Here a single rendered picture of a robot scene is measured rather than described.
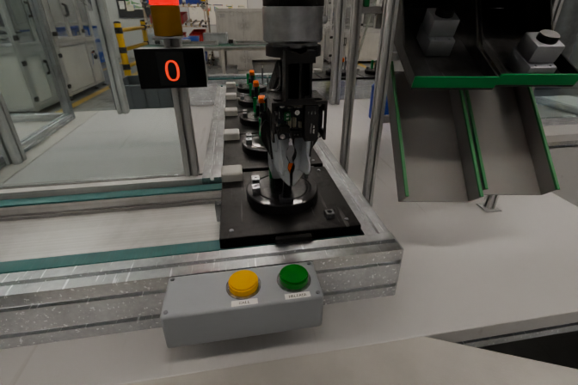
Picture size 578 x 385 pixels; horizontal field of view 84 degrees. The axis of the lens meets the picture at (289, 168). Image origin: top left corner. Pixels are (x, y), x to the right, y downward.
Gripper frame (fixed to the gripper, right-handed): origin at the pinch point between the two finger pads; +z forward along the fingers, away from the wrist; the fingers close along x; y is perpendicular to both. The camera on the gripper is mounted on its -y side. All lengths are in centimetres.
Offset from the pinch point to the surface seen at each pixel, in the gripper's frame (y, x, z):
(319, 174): -17.4, 9.7, 9.1
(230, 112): -67, -10, 8
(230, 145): -38.1, -10.3, 9.1
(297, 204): -2.7, 1.7, 7.2
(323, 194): -8.3, 8.3, 9.1
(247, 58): -740, 24, 71
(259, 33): -738, 54, 16
